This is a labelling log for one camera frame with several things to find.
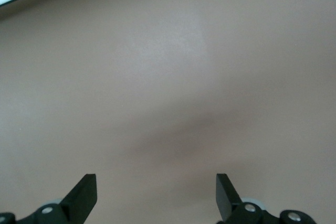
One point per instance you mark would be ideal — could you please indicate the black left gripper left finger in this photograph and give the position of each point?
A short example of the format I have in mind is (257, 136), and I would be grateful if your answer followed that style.
(78, 203)

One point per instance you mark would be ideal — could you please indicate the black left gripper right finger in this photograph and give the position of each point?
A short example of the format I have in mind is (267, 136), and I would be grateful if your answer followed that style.
(227, 200)

